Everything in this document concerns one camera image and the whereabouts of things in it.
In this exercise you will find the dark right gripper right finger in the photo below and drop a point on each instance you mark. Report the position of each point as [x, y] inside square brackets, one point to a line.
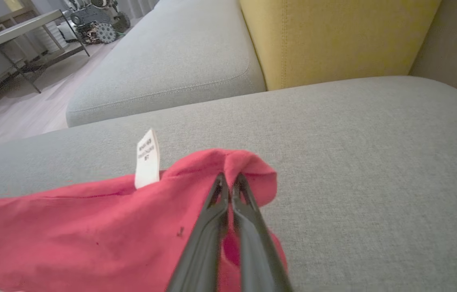
[256, 251]

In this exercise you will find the grey metal-frame console table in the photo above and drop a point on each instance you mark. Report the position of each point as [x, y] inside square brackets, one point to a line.
[21, 27]

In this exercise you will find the yellow sofa back cushion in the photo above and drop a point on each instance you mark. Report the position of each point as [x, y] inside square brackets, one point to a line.
[333, 40]

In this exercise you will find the white black robot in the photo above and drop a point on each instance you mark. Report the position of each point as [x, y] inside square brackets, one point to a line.
[94, 20]

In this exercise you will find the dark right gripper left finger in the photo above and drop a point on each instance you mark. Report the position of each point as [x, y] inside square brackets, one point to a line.
[208, 243]

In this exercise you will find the red basketball jersey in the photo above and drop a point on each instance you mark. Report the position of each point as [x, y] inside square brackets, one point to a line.
[90, 235]

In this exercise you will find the large grey sofa seat cushion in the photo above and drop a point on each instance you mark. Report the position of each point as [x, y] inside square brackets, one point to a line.
[374, 182]

